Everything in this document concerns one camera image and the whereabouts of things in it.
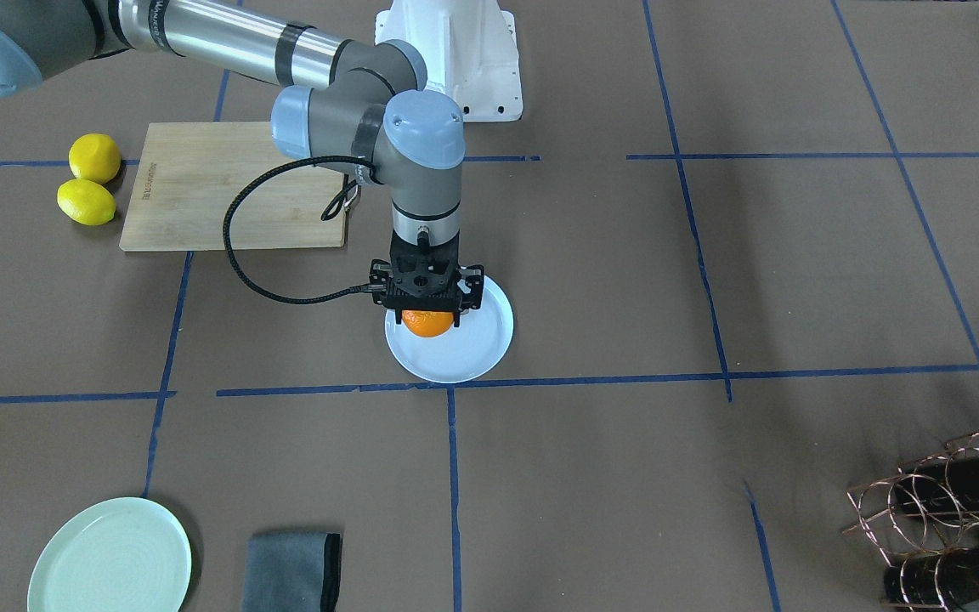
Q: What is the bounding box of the dark wine bottle middle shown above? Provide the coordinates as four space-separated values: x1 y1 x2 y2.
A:
891 456 979 520

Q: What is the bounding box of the bamboo cutting board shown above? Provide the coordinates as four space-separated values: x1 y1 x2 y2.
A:
120 122 347 252

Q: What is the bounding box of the light green plate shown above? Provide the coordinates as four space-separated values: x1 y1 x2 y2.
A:
26 497 193 611

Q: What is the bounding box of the orange fruit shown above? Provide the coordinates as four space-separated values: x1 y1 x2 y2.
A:
400 309 455 338

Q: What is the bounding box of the copper wire bottle rack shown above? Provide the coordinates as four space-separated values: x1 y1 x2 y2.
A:
846 431 979 611

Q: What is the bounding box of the yellow lemon near board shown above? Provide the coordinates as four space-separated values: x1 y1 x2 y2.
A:
57 178 116 226

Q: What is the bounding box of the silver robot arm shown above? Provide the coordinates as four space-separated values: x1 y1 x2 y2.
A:
0 1 485 329

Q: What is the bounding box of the white camera pole base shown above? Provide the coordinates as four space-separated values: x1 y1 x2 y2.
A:
374 1 524 122

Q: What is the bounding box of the dark wine bottle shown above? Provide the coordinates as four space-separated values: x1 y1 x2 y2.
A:
883 547 979 611
891 456 979 520

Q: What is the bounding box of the light blue plate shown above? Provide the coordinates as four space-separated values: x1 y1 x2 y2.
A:
383 276 514 383

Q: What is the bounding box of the dark wine bottle front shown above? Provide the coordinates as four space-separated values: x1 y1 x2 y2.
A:
883 547 979 611

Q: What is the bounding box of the yellow lemon far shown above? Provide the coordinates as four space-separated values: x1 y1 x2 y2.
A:
67 133 123 184

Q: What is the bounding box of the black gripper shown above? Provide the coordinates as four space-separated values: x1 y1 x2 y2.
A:
369 234 485 328

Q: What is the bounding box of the grey folded cloth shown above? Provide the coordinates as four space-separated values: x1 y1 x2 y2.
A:
241 530 343 611

